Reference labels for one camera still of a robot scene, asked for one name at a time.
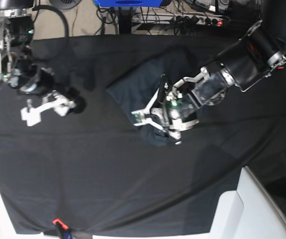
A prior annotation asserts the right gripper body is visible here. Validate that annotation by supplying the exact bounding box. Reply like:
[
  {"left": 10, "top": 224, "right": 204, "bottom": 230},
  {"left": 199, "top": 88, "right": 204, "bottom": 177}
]
[{"left": 38, "top": 90, "right": 77, "bottom": 117}]

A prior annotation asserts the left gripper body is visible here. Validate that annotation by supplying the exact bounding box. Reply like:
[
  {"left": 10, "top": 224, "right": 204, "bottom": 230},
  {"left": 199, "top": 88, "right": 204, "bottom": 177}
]
[{"left": 152, "top": 99, "right": 199, "bottom": 139}]

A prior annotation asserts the dark grey T-shirt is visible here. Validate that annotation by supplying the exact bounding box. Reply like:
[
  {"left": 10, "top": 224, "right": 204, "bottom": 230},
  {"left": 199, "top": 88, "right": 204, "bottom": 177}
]
[{"left": 106, "top": 48, "right": 198, "bottom": 147}]

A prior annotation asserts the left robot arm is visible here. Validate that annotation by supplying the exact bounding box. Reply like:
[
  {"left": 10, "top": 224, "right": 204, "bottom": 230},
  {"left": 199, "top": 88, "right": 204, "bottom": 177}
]
[{"left": 151, "top": 0, "right": 286, "bottom": 139}]

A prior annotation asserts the black table cloth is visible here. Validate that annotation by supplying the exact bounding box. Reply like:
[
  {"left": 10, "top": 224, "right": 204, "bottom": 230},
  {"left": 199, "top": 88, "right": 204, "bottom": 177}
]
[{"left": 0, "top": 35, "right": 286, "bottom": 237}]

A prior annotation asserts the round black floor base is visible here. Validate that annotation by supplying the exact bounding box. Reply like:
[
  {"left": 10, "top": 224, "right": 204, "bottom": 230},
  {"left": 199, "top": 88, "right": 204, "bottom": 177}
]
[{"left": 49, "top": 0, "right": 81, "bottom": 10}]

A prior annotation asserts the black power strip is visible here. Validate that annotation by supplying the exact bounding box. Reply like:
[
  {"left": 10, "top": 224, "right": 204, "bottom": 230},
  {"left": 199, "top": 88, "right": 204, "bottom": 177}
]
[{"left": 132, "top": 12, "right": 229, "bottom": 27}]

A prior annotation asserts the blue plastic bin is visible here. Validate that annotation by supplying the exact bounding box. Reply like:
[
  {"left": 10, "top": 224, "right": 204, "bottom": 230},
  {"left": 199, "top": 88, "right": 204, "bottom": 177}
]
[{"left": 94, "top": 0, "right": 163, "bottom": 7}]

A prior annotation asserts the white chair right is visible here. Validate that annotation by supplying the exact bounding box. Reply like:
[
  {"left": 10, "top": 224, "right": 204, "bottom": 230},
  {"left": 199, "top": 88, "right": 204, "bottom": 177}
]
[{"left": 208, "top": 166, "right": 286, "bottom": 239}]

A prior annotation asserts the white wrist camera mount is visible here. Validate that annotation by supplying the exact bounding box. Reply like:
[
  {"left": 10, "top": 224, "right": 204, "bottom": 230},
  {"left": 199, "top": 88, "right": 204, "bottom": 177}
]
[
  {"left": 131, "top": 74, "right": 185, "bottom": 145},
  {"left": 20, "top": 91, "right": 74, "bottom": 127}
]

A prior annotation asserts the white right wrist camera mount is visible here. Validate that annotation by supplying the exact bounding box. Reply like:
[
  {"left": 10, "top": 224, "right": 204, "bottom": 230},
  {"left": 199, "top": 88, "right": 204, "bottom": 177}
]
[{"left": 20, "top": 91, "right": 74, "bottom": 127}]

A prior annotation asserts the red clamp handle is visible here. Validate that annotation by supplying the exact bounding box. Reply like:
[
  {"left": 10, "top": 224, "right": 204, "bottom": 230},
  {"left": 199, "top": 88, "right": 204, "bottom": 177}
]
[{"left": 52, "top": 218, "right": 69, "bottom": 231}]

